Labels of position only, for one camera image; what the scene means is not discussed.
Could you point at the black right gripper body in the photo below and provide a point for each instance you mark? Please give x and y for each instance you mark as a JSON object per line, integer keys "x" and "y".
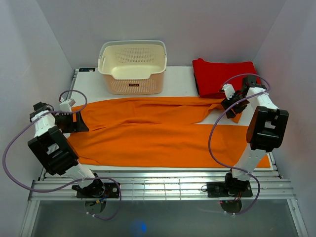
{"x": 240, "y": 107}

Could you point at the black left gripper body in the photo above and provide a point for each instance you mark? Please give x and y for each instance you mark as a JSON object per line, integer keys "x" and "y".
{"x": 64, "y": 122}

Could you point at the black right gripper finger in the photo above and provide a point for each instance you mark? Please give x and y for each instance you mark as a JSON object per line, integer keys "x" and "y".
{"x": 225, "y": 104}
{"x": 230, "y": 114}

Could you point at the orange trousers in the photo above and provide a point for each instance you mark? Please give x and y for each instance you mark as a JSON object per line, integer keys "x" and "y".
{"x": 157, "y": 132}

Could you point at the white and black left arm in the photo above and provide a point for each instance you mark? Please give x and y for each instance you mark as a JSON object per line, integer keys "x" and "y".
{"x": 56, "y": 154}

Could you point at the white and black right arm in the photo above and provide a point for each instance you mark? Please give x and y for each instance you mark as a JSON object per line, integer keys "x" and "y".
{"x": 265, "y": 131}

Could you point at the folded red trousers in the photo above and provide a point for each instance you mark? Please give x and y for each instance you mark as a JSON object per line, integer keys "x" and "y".
{"x": 209, "y": 77}

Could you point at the small black label device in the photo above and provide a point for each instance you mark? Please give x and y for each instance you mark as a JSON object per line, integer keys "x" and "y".
{"x": 86, "y": 69}

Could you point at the cream perforated plastic basket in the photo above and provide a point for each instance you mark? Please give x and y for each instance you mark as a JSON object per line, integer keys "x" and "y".
{"x": 133, "y": 67}

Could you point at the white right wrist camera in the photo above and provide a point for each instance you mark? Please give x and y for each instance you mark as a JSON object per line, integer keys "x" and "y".
{"x": 228, "y": 90}

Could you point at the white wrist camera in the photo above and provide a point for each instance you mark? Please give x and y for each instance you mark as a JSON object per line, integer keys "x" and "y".
{"x": 228, "y": 90}
{"x": 65, "y": 105}

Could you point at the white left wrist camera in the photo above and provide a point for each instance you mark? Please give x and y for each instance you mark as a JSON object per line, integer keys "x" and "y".
{"x": 65, "y": 105}

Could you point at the aluminium rail frame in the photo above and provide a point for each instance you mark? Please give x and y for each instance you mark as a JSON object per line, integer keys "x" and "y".
{"x": 168, "y": 202}

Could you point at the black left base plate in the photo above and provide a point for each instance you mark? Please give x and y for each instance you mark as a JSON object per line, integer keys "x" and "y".
{"x": 110, "y": 189}

